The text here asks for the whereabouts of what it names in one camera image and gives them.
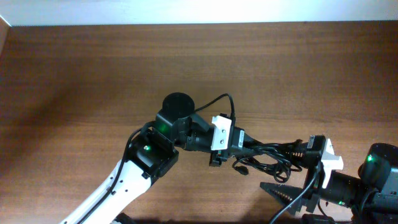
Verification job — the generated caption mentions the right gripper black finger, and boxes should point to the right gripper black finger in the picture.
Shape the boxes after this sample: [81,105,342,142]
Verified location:
[260,182,303,206]
[287,141,308,161]

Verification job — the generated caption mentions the thick black USB cable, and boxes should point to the thick black USB cable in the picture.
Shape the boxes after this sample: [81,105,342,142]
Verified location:
[231,139,308,184]

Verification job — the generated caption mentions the thin black micro-USB cable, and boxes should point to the thin black micro-USB cable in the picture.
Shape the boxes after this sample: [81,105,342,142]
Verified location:
[232,155,280,177]

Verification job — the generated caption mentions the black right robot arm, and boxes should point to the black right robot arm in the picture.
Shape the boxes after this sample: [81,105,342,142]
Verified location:
[260,143,397,223]

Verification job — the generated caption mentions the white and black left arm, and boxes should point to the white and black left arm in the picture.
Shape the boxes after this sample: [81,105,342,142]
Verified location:
[62,92,254,223]

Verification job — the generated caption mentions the left camera black cable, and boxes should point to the left camera black cable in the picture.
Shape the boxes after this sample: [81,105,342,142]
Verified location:
[76,93,236,224]

